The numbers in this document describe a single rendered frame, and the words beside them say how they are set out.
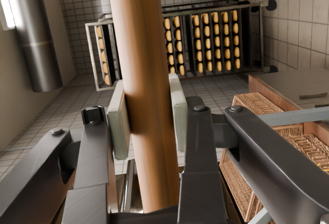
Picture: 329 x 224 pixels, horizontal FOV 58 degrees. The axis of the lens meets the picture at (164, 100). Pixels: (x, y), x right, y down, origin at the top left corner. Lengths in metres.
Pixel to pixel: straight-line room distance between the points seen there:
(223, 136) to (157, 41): 0.07
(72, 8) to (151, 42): 5.17
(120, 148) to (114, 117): 0.02
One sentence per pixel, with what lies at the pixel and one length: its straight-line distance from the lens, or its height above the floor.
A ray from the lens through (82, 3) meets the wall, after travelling 5.30.
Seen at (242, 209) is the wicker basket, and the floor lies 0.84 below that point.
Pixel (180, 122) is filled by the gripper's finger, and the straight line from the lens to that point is 0.16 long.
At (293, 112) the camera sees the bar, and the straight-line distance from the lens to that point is 1.28.
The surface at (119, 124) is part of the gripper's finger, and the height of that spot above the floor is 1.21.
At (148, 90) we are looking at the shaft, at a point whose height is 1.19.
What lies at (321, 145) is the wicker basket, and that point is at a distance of 1.29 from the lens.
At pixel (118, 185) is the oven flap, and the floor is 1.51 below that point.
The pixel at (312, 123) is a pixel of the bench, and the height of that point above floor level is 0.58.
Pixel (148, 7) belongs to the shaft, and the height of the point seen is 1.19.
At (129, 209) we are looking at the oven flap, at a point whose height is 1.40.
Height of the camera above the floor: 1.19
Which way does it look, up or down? 1 degrees down
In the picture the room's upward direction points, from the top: 97 degrees counter-clockwise
